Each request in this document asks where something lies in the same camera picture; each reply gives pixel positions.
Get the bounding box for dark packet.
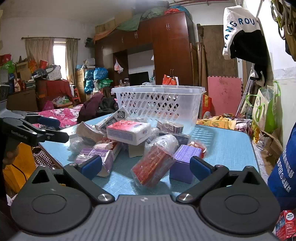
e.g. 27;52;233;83
159;132;190;147

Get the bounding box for brown wooden board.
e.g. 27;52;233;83
199;24;238;78

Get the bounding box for white roll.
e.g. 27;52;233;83
144;134;179;158

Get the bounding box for brown paper packet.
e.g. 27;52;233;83
76;122;104;142

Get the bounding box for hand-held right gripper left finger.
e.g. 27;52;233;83
30;155;115;206

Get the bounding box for person's left hand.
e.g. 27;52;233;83
3;146;20;165

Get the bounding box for black cable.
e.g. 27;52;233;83
11;163;28;184

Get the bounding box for brown printed box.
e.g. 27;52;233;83
157;120;184;135

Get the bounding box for white box with dark label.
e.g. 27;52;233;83
95;108;130;135

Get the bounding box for orange and white plastic bag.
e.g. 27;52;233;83
162;74;180;86

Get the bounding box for small red packet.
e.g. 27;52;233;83
188;141;208;159

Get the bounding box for green cloth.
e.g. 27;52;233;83
116;7;167;32

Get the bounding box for beige curtain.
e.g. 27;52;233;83
24;38;55;67
65;38;79;85

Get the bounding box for cardboard boxes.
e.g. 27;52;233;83
95;11;133;36

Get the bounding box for white plastic lattice basket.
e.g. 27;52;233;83
111;85;207;134

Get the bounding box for yellow printed blanket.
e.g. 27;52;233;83
196;115;237;130

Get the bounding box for red and white tissue pack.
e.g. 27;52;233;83
106;120;152;146

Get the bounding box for pink floral blanket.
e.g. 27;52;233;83
38;104;84;129

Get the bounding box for metal folding rack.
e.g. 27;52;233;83
235;71;255;116

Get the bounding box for red packet in clear wrap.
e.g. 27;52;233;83
131;145;176;187

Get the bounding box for green and white tote bag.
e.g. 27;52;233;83
245;81;282;134

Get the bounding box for red printed box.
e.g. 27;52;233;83
275;210;296;241

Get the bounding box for red and yellow bag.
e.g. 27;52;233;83
203;95;212;118

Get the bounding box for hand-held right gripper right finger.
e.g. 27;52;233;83
176;156;262;205

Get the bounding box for purple box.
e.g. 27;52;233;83
169;145;202;184

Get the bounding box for pink foam mat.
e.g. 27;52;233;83
207;76;242;116

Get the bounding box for black clothing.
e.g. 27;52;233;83
101;97;120;114

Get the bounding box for white hanging bag blue print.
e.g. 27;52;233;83
222;6;262;59

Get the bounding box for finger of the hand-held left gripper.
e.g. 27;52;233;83
25;122;69;143
13;111;62;128

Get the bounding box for cardboard piece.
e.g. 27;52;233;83
128;141;146;158

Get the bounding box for dark purple clothing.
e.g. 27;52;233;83
77;93;105;123

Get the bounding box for clear plastic bag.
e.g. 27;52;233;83
68;136;93;156

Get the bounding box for red cloth covered cabinet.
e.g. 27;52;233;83
35;79;73;110

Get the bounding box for person's blue jacket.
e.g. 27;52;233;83
267;122;296;212

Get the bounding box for blue plastic bags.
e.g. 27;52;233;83
84;68;109;93

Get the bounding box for brown wooden wardrobe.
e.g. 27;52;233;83
94;11;199;88

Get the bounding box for small white hanging bag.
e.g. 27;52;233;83
114;59;124;74

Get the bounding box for black hanging garment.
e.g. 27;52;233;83
230;30;274;87

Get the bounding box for black monitor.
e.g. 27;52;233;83
128;71;150;87

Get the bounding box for window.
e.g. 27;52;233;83
54;42;68;80

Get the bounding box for clothes hangers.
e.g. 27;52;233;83
270;0;292;40

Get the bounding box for purple packet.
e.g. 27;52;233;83
75;147;114;178

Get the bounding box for plaid cloth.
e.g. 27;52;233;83
31;146;56;170

